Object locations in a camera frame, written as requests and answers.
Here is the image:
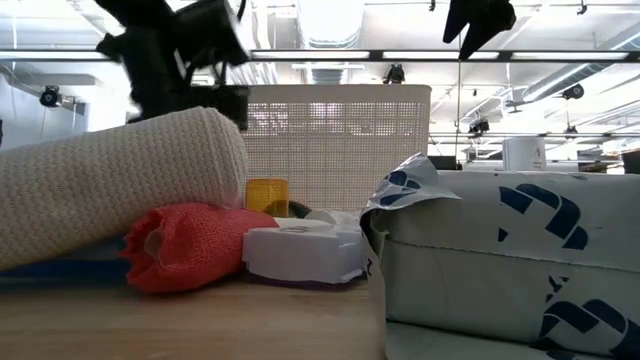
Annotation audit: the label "blue first aid kit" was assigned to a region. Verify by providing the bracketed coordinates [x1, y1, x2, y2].
[0, 235, 132, 290]

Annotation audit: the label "small white gauze roll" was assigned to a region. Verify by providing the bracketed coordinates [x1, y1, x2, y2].
[304, 208, 362, 227]

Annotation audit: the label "white gauze pack blue crosses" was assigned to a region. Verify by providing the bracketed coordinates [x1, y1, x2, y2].
[358, 151, 640, 360]

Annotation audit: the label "beige elastic bandage roll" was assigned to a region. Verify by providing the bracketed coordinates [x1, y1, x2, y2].
[0, 105, 250, 272]

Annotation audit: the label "black metal rig frame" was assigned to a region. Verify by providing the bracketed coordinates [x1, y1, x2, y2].
[0, 48, 640, 63]

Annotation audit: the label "orange pill bottle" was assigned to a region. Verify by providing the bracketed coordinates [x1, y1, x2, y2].
[244, 178, 291, 218]

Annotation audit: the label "black ceiling spotlight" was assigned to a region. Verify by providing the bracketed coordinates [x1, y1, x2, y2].
[561, 82, 586, 102]
[468, 116, 492, 136]
[38, 84, 65, 109]
[382, 63, 407, 86]

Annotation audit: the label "white perforated plastic basket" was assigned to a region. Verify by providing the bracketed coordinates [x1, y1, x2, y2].
[239, 83, 433, 212]

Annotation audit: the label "ribbed ceiling air duct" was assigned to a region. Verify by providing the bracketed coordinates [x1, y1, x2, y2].
[294, 0, 367, 50]

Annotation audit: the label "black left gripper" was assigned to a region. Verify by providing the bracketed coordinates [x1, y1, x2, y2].
[93, 0, 252, 132]

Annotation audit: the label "red bandage roll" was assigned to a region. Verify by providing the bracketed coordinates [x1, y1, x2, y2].
[118, 201, 280, 295]

